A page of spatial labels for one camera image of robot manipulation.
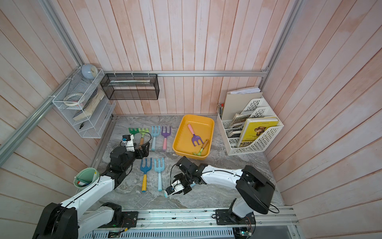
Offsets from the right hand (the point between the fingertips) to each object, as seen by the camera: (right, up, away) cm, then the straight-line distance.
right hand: (172, 186), depth 80 cm
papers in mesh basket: (-28, +61, +10) cm, 67 cm away
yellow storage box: (+20, +33, +30) cm, 49 cm away
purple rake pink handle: (-8, +27, +27) cm, 39 cm away
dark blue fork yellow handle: (-17, +7, +8) cm, 20 cm away
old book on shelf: (-45, +44, 0) cm, 63 cm away
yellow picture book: (+47, +32, +4) cm, 57 cm away
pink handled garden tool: (+13, +25, +24) cm, 37 cm away
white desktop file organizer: (+39, +31, +20) cm, 54 cm away
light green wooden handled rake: (-24, +29, +28) cm, 47 cm away
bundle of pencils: (+32, +45, +22) cm, 59 cm away
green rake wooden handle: (-33, +30, +29) cm, 53 cm away
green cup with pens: (-46, +5, -4) cm, 46 cm away
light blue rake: (-16, +27, +27) cm, 41 cm away
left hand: (-18, +22, +5) cm, 29 cm away
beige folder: (+40, +49, +13) cm, 65 cm away
